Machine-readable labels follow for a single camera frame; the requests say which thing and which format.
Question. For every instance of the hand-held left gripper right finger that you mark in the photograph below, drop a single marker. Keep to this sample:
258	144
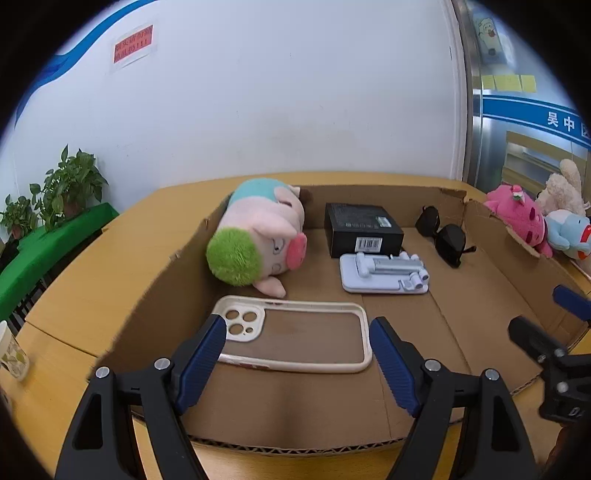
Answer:
392	364

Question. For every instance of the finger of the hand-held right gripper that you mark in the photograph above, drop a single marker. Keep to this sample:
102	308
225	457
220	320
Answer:
572	300
535	339

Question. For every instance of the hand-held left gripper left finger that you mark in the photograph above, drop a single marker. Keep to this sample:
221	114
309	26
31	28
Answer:
203	364

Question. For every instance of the cardboard box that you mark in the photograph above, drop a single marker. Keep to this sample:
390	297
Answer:
323	401

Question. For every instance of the pale folding phone stand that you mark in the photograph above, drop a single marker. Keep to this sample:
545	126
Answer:
369	277

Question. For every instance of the cream phone case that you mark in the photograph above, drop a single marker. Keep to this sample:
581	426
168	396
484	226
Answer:
300	307

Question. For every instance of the black sunglasses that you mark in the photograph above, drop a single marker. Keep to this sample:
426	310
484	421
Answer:
450	240

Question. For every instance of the black product box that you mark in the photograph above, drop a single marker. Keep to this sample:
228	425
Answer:
360	226

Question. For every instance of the wooden desktop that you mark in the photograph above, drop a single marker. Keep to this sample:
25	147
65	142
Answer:
92	286

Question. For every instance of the blue and white plush toy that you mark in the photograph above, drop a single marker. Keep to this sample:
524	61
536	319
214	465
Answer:
568	228

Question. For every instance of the pink strawberry plush toy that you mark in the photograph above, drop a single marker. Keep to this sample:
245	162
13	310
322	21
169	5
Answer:
512	212

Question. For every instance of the beige plush toy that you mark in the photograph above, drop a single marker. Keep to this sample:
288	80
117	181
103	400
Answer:
565	184

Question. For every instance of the pink pig plush green hair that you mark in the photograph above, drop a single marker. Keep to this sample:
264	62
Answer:
258	217

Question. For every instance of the green cloth covered table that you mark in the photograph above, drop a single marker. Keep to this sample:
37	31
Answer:
55	249

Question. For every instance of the printed paper cup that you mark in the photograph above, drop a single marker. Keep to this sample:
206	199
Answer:
11	350

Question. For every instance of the glass partition with blue band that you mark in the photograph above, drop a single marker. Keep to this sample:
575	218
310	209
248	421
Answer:
521	110

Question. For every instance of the yellow sticky note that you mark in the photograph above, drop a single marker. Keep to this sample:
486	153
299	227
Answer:
488	81
528	83
506	81

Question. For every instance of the large potted green plant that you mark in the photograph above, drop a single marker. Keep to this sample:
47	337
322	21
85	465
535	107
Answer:
69	184

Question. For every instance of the small potted green plant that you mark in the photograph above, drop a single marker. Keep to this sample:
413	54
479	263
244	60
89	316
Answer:
18	217

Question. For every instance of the cartoon sheep sticker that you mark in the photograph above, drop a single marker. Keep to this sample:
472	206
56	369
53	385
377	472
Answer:
488	34

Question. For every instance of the red wall sign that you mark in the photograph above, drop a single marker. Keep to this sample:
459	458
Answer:
133	45

